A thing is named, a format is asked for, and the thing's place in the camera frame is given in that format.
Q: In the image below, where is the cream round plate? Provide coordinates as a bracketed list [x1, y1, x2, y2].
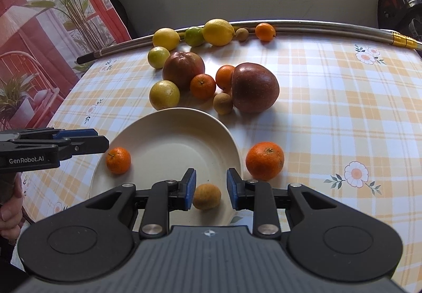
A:
[89, 107, 242, 226]

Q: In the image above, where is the yellow-green round citrus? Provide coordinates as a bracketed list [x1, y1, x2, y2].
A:
[149, 80, 180, 110]

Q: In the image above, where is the large orange tangerine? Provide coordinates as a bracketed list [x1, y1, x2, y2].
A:
[245, 142, 285, 181]

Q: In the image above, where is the red floral curtain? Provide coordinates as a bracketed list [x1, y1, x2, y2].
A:
[1, 0, 130, 129]

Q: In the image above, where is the small tangerine near pole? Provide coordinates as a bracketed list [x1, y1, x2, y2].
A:
[255, 22, 276, 42]

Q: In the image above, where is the tangerine front of apples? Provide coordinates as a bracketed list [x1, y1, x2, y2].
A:
[190, 74, 216, 100]

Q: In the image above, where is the small brown longan by pole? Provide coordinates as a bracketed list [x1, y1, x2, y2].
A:
[235, 27, 250, 42]

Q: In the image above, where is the tangerine behind apple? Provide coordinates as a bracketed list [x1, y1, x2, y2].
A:
[215, 64, 235, 93]

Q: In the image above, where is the yellow-green citrus far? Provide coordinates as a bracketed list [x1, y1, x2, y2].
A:
[147, 46, 170, 69]

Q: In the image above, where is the yellow lemon left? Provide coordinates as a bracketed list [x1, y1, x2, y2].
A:
[152, 28, 180, 51]

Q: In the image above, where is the long metal pole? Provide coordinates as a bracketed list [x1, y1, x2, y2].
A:
[76, 20, 421, 64]

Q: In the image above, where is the brown longan beside apple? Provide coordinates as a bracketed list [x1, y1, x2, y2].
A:
[213, 93, 233, 115]

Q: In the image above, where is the small brown longan fruit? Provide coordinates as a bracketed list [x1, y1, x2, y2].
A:
[193, 183, 221, 210]

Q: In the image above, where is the large yellow lemon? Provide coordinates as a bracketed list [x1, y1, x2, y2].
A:
[202, 19, 235, 47]

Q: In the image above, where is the small orange tangerine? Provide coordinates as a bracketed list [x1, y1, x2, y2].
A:
[106, 147, 132, 175]

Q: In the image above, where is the checked floral tablecloth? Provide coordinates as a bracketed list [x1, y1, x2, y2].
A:
[22, 35, 421, 292]

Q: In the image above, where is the large dark red apple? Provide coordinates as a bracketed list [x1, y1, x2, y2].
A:
[232, 62, 280, 113]

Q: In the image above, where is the person's left hand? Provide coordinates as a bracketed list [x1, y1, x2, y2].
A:
[0, 173, 23, 242]

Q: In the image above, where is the green lime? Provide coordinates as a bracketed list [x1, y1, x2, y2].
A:
[184, 27, 205, 47]

